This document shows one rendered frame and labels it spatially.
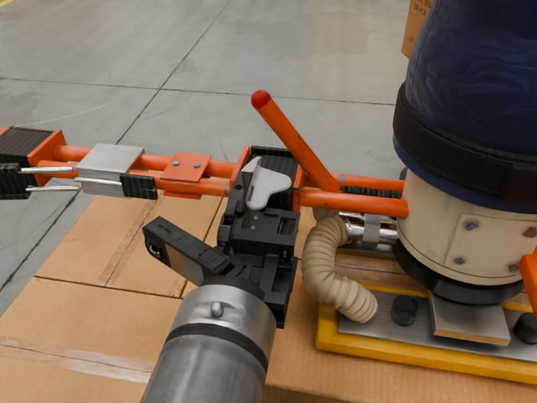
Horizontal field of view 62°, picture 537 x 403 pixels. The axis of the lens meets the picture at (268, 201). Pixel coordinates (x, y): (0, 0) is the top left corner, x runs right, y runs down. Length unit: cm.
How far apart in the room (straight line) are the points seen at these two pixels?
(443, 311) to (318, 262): 15
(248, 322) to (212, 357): 4
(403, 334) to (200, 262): 26
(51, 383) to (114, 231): 47
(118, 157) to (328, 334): 35
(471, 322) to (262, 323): 27
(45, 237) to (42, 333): 117
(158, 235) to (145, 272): 75
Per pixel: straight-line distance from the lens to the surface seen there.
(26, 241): 233
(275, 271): 44
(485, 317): 58
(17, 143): 70
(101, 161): 63
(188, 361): 36
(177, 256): 47
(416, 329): 58
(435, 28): 45
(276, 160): 59
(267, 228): 47
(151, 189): 58
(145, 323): 113
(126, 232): 136
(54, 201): 252
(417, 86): 46
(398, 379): 57
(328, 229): 57
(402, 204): 55
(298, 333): 59
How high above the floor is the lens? 142
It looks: 39 degrees down
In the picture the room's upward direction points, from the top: straight up
